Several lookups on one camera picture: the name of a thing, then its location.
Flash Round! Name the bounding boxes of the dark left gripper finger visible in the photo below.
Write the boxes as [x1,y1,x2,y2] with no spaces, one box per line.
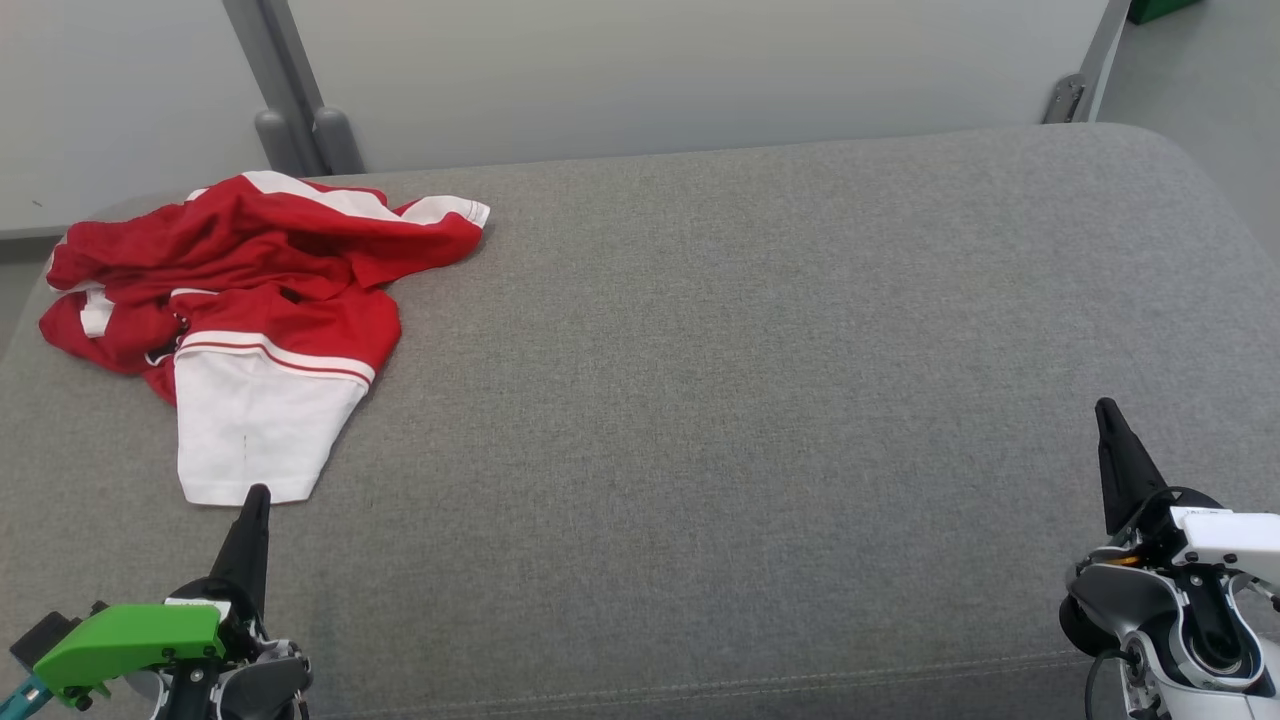
[210,485,271,616]

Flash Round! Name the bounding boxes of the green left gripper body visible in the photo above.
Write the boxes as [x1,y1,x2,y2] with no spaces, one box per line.
[35,578,266,706]

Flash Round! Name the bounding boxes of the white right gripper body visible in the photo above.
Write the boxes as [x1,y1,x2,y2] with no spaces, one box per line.
[1125,487,1280,589]

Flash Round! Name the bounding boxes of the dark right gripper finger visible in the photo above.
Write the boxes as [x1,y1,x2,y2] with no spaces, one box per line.
[1095,398,1169,536]

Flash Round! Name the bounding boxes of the red white basketball jersey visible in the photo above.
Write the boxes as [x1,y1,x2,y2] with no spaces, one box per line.
[40,225,403,507]

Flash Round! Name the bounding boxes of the red and white striped garment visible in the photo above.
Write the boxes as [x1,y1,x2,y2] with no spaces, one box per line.
[0,122,1280,720]

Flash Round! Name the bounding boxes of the green box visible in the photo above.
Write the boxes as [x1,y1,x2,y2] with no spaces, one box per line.
[1128,0,1201,26]

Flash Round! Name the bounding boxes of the grey partition post with bracket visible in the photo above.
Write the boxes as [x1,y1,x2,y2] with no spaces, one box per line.
[1043,0,1134,126]

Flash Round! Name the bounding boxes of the grey double-foot partition post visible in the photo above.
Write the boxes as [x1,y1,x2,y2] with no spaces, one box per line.
[222,0,366,178]

